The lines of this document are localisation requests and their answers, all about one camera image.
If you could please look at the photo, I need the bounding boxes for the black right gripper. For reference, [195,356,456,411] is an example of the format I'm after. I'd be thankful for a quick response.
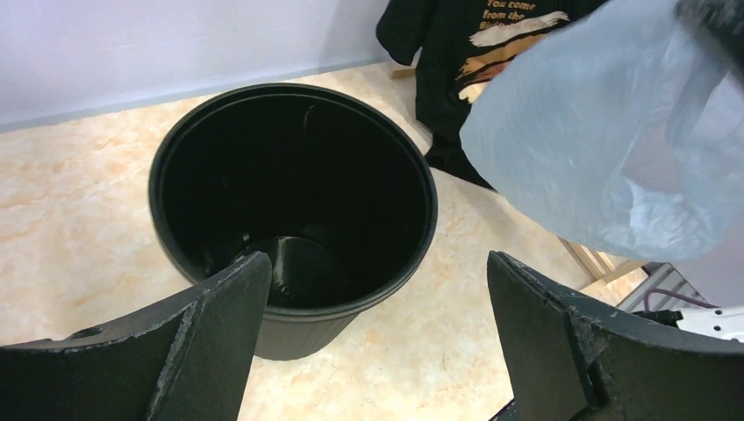
[675,0,743,86]

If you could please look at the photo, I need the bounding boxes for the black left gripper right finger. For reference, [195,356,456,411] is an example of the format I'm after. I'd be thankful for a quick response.
[487,252,743,420]

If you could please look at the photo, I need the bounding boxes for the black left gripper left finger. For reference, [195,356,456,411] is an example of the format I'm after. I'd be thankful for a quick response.
[1,253,272,420]

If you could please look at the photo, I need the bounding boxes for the light blue plastic trash bag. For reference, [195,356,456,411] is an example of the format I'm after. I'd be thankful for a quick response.
[461,1,743,261]

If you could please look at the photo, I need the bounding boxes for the black plastic trash bin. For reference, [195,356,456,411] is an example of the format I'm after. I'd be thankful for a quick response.
[148,83,438,360]

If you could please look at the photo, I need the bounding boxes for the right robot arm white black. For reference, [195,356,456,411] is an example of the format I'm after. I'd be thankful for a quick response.
[619,1,743,342]

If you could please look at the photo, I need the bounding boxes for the wooden stick on floor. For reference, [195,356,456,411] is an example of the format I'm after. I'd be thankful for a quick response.
[560,239,648,284]

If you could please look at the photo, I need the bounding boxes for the black printed t-shirt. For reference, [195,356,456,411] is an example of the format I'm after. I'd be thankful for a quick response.
[376,0,601,188]

